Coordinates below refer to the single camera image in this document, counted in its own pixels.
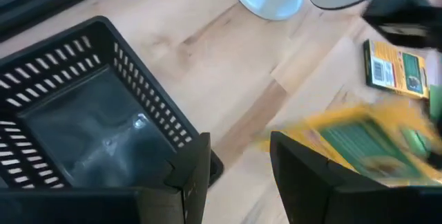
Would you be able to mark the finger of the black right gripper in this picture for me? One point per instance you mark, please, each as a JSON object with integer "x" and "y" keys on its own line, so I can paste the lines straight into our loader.
{"x": 421, "y": 39}
{"x": 404, "y": 9}

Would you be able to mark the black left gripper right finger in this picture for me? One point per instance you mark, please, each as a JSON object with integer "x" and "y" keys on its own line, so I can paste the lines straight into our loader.
{"x": 304, "y": 182}

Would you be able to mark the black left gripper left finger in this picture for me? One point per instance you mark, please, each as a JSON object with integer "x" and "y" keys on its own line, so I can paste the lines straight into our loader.
{"x": 193, "y": 168}

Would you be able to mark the yellow green crayon box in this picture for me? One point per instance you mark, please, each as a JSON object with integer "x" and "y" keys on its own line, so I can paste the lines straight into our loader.
{"x": 366, "y": 144}
{"x": 397, "y": 70}

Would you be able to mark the green rectangular eraser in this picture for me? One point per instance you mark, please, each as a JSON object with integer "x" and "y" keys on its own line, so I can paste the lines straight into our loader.
{"x": 436, "y": 103}

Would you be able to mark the black slotted plastic basket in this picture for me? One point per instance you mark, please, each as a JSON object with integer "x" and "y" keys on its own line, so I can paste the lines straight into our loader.
{"x": 96, "y": 123}

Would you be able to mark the black aluminium table frame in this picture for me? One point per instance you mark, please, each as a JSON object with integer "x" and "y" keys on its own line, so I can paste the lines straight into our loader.
{"x": 34, "y": 13}

